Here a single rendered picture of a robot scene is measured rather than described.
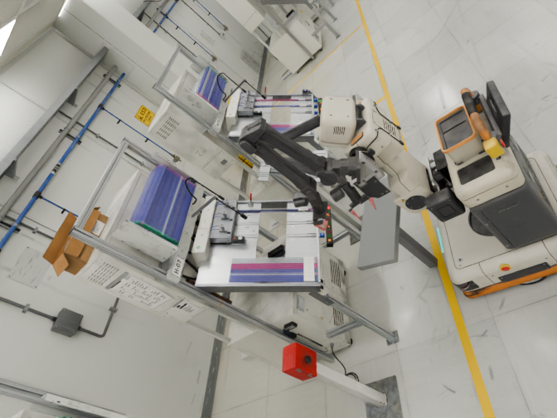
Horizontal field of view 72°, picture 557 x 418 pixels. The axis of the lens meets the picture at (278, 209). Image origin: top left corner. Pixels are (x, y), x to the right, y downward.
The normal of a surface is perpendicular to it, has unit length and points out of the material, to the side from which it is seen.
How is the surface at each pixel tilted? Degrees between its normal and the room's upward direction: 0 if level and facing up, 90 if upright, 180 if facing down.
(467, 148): 92
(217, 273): 42
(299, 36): 90
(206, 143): 90
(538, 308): 0
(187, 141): 90
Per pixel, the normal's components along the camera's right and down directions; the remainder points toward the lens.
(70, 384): 0.69, -0.50
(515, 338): -0.72, -0.51
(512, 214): -0.10, 0.74
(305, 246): -0.07, -0.71
